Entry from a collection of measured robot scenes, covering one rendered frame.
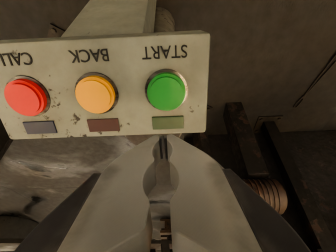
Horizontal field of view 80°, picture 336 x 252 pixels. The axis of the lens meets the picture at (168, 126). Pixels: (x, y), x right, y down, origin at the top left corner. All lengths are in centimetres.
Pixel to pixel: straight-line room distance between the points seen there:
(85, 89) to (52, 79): 4
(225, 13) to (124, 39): 66
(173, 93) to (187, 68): 3
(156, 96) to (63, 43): 10
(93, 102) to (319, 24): 90
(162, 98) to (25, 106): 15
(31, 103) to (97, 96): 7
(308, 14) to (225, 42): 29
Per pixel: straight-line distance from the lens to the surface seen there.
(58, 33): 92
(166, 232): 249
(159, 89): 21
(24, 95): 26
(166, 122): 23
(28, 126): 29
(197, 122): 24
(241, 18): 87
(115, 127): 24
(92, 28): 29
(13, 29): 101
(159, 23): 67
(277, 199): 81
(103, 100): 22
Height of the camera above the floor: 77
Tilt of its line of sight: 42 degrees down
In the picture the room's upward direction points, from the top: 179 degrees clockwise
